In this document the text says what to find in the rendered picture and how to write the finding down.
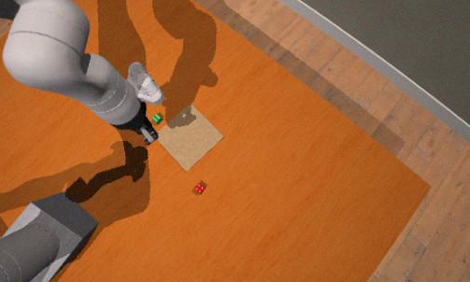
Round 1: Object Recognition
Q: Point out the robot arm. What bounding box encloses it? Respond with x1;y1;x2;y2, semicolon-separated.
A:
0;0;164;282

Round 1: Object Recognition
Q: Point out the green die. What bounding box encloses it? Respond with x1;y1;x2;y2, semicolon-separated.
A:
152;114;163;124

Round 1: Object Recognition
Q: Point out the tan square mat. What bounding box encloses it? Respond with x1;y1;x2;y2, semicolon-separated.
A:
157;104;224;172

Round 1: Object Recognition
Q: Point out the red die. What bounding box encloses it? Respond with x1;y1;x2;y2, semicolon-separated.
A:
195;183;205;194

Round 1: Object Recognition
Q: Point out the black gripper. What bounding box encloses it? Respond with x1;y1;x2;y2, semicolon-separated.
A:
109;102;158;146

